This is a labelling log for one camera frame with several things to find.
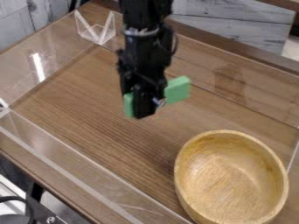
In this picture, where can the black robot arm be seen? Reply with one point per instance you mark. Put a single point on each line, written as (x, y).
(144, 18)

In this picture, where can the clear acrylic tray wall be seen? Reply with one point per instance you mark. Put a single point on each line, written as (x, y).
(109, 164)

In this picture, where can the clear acrylic corner bracket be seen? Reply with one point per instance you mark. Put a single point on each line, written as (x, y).
(100, 34)

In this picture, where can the black table leg frame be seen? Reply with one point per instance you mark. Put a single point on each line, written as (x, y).
(50, 210)

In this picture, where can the wooden brown bowl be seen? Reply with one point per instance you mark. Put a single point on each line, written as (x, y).
(230, 179)

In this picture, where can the green rectangular block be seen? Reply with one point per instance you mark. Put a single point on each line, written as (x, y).
(177, 92)

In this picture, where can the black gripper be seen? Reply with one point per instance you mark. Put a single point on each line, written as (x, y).
(142, 61)

